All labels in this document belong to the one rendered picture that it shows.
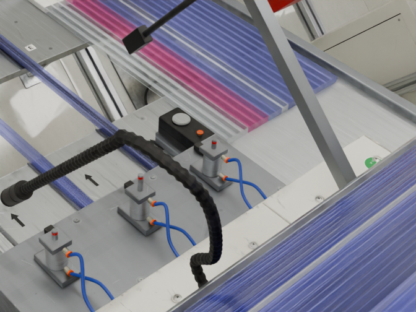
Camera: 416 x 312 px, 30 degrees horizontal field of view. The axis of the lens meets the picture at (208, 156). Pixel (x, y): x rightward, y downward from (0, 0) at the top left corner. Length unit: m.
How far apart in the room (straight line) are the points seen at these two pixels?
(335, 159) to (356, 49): 1.47
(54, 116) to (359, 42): 0.87
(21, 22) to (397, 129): 0.61
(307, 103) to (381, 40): 1.41
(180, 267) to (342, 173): 0.19
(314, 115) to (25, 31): 0.63
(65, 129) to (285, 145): 1.14
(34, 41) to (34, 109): 0.87
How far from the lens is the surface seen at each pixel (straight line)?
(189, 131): 1.01
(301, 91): 0.77
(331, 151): 0.78
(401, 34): 2.14
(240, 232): 0.84
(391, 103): 1.18
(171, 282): 0.78
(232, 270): 0.64
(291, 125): 1.11
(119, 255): 0.83
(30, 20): 1.31
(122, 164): 1.02
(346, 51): 2.27
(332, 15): 2.79
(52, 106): 2.14
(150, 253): 0.84
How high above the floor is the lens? 1.93
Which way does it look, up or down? 56 degrees down
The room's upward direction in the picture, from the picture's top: 68 degrees clockwise
